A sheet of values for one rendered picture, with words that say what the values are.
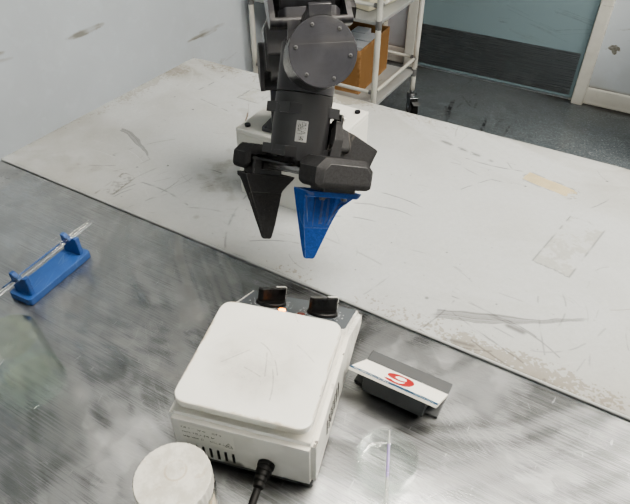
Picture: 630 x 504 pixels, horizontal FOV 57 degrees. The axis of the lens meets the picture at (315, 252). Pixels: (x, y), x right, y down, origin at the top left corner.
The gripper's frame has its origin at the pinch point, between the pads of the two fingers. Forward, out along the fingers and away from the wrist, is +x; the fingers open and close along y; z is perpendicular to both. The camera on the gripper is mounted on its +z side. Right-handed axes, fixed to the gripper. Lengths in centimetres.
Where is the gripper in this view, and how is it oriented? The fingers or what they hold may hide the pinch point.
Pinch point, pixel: (290, 215)
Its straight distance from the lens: 60.3
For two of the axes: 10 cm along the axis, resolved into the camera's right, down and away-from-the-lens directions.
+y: -5.2, -2.3, 8.2
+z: 8.4, 0.1, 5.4
